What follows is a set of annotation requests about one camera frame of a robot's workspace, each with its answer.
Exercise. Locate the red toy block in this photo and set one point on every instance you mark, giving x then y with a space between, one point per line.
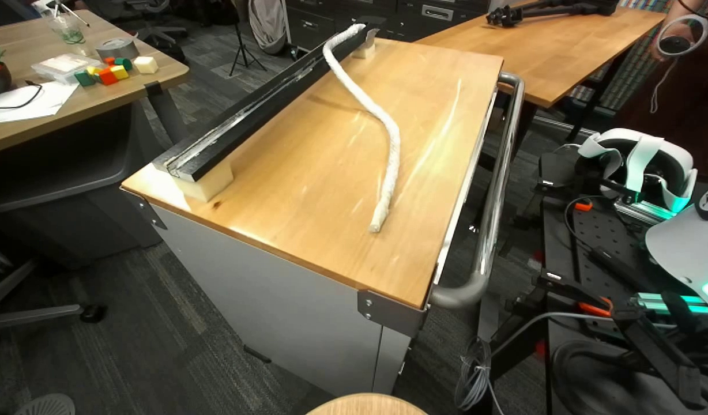
107 76

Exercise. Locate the wooden desk with clutter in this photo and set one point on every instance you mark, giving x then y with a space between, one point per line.
31 115

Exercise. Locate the white VR headset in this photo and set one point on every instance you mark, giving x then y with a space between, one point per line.
636 174

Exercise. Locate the white paper sheet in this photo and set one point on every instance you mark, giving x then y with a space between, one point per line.
25 103

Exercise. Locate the white toy block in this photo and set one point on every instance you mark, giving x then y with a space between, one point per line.
146 65

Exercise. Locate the clear plastic bag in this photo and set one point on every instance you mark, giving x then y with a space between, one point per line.
58 68

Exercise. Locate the black perforated robot table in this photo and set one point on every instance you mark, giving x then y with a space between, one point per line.
598 254

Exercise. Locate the black camera tripod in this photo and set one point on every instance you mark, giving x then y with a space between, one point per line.
241 38

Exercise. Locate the small wooden support block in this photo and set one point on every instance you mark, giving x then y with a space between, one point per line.
364 52
208 183

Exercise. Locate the long wooden desk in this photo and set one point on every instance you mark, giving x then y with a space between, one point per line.
545 50

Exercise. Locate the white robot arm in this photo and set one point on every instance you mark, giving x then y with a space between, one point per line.
688 249

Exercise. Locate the black tool on desk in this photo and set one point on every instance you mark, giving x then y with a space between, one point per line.
545 9

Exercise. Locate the round wooden stool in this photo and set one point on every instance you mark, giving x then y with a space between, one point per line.
366 405

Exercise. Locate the green toy block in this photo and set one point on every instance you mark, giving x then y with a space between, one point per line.
85 76

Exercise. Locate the yellow toy block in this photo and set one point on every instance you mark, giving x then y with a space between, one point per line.
119 70

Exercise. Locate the grey tape roll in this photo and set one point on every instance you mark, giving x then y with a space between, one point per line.
115 50

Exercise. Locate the white cart with wooden top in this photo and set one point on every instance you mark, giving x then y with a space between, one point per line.
314 175

